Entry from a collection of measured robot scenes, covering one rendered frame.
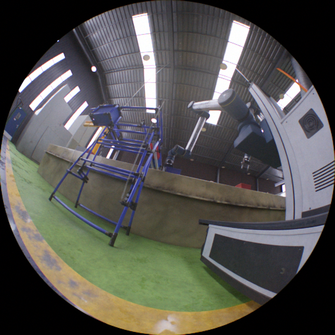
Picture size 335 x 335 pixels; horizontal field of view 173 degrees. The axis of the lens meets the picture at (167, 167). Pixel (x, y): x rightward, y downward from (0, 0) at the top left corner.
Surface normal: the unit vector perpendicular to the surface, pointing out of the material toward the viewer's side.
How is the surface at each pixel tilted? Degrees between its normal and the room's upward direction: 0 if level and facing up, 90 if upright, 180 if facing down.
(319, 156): 90
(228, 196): 89
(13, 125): 90
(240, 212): 90
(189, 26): 169
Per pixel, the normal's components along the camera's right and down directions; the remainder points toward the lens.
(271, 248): -0.96, -0.26
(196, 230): -0.01, -0.40
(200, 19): -0.23, 0.95
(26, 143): 0.97, 0.22
